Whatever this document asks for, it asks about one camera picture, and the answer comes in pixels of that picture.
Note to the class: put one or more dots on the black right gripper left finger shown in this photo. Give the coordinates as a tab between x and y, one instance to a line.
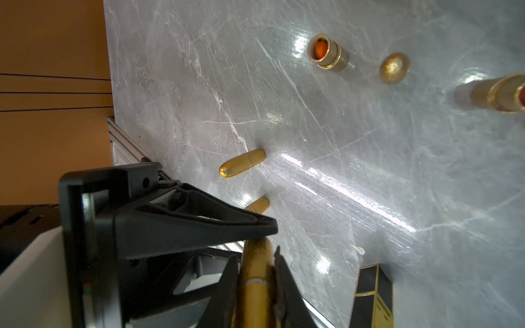
221	308

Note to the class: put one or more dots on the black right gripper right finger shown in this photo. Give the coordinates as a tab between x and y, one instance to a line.
290	309

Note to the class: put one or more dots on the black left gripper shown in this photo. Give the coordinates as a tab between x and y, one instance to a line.
145	252

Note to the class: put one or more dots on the gold bullet lipstick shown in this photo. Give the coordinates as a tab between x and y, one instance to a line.
258	206
256	290
504	94
328	54
242	163

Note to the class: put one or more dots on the black gold square lipstick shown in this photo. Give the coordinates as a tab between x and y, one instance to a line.
373	299

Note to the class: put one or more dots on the gold bullet lipstick standing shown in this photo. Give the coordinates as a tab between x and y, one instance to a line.
242	163

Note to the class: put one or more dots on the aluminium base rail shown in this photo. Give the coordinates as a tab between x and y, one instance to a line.
124	150

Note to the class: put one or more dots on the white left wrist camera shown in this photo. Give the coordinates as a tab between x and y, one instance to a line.
34	288

